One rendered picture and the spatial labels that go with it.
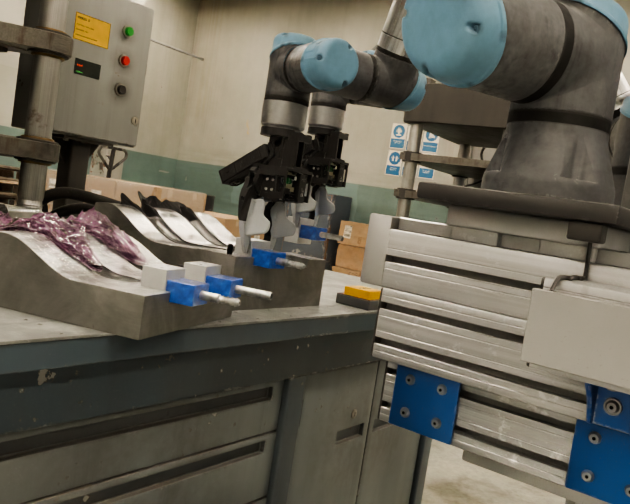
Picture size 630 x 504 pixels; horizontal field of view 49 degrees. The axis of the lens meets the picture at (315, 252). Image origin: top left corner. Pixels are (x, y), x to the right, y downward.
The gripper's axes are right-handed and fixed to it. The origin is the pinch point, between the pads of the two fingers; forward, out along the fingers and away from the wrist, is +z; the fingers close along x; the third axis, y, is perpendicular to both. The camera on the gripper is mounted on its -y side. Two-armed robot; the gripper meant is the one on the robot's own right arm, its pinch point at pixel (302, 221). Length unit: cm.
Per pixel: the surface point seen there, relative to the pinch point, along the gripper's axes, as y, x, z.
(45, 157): -58, -25, -5
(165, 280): 23, -59, 8
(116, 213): -16.3, -36.0, 3.1
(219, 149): -605, 599, -58
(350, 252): -344, 571, 47
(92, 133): -73, -2, -14
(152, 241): -5.6, -36.0, 6.7
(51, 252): 9, -66, 7
